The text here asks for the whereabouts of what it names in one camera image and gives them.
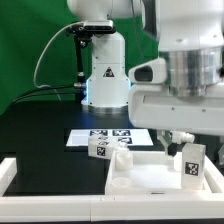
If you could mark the white obstacle fence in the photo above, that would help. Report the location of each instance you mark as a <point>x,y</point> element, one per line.
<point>110,208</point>

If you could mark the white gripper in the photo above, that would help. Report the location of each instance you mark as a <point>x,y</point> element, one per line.
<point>150,105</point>

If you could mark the white square table top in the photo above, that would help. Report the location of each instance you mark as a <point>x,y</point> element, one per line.
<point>153,172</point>

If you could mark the white marker sheet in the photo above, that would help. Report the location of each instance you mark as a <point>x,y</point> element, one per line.
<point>133,137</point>

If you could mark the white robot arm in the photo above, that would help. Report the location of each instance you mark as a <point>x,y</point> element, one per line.
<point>182,89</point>

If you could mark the black camera on stand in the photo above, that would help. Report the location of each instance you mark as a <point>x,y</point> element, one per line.
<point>83,33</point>

